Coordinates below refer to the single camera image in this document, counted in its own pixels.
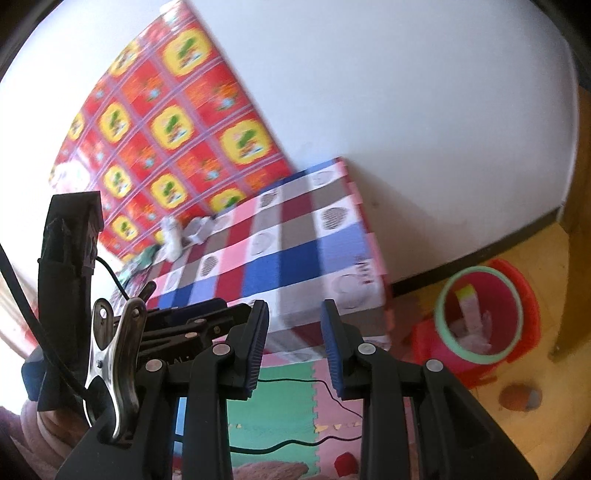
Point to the coloured foam floor mat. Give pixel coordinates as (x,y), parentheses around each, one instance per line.
(277,410)

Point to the metal spring clip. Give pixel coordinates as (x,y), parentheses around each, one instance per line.
(147,290)
(115,350)

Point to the crumpled white paper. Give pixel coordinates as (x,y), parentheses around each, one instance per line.
(201,230)

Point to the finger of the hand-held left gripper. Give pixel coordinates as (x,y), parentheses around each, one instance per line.
(184,344)
(194,311)

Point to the red floral wall cloth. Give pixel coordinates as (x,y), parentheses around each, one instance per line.
(184,124)

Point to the pink fuzzy pants leg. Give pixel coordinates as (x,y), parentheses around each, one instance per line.
(277,473)

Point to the green printed tissue packet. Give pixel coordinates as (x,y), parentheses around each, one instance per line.
(143,263)

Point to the plaid heart blanket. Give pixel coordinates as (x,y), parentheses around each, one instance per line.
(295,263)

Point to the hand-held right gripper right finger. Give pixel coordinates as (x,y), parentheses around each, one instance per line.
(333,355)

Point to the person's left forearm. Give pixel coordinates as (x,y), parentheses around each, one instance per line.
(41,443)

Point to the orange grey slipper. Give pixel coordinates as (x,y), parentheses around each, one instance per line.
(519,398)

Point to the person's red slipper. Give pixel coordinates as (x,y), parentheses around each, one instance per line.
(346,464)

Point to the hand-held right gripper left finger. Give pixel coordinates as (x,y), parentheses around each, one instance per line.
(257,350)

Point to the red bin with green rim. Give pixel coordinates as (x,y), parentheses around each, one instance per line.
(503,295)

